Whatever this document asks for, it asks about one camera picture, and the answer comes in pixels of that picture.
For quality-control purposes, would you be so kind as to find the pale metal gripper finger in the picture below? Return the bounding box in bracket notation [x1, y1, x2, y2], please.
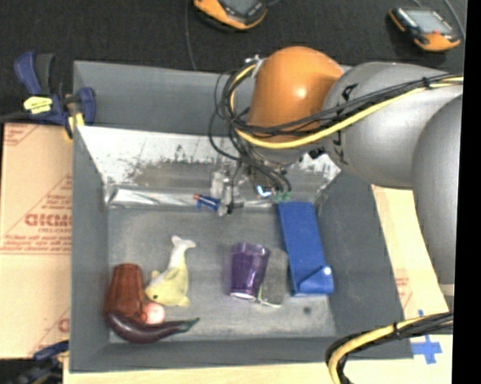
[216, 196, 246, 219]
[210, 168, 242, 200]

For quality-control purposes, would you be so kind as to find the small blue tool, red tip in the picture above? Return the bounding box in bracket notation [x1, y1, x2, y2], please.
[192, 192, 223, 212]

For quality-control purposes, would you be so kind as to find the purple cup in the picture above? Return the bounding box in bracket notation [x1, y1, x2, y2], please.
[228, 241, 272, 302]

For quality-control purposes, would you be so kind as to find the blue box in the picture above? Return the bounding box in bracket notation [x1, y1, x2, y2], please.
[272, 199, 339, 300]

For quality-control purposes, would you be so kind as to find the grey sponge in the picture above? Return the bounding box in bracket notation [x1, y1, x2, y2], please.
[258, 247, 290, 308]

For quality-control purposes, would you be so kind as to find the yellow toy dolphin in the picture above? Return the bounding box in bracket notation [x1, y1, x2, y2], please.
[143, 233, 198, 309]

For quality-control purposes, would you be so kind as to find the grey metal bin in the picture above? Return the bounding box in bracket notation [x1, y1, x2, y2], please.
[59, 59, 426, 384]

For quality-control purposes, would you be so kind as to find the pink ball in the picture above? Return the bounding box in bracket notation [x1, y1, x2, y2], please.
[142, 301, 168, 326]

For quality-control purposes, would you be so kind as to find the red-brown cup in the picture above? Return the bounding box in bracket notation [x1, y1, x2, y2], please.
[102, 262, 149, 324]

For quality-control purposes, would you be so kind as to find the purple toy eggplant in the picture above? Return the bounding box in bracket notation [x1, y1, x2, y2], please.
[103, 311, 201, 347]

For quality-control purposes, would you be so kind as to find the brown cardboard board, red print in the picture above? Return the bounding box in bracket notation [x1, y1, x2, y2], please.
[0, 120, 461, 381]

